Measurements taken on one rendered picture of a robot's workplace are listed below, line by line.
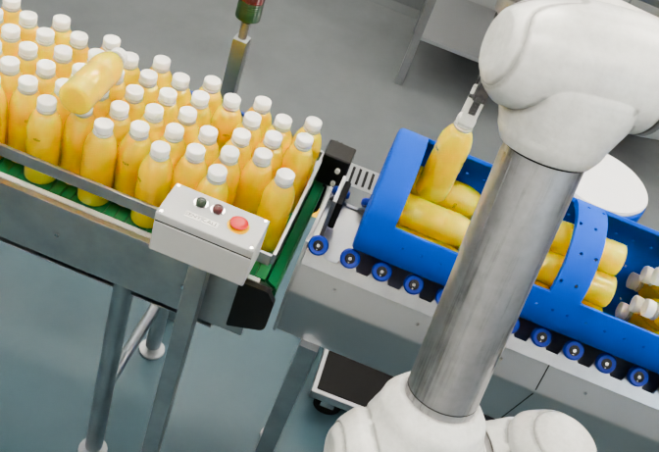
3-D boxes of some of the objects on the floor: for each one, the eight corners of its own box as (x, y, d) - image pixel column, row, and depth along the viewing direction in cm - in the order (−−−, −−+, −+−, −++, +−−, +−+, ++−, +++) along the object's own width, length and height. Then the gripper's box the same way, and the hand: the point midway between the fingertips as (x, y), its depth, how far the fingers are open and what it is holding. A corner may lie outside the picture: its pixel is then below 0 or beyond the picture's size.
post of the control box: (139, 511, 229) (210, 262, 166) (126, 505, 229) (191, 254, 166) (146, 498, 232) (217, 249, 169) (132, 492, 232) (198, 241, 169)
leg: (260, 485, 245) (319, 354, 205) (241, 477, 245) (296, 345, 205) (266, 469, 249) (325, 337, 210) (248, 462, 249) (303, 328, 210)
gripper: (532, 45, 146) (479, 149, 161) (537, 7, 159) (487, 107, 174) (491, 28, 146) (442, 134, 161) (501, -8, 159) (454, 93, 174)
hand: (473, 107), depth 166 cm, fingers closed on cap, 4 cm apart
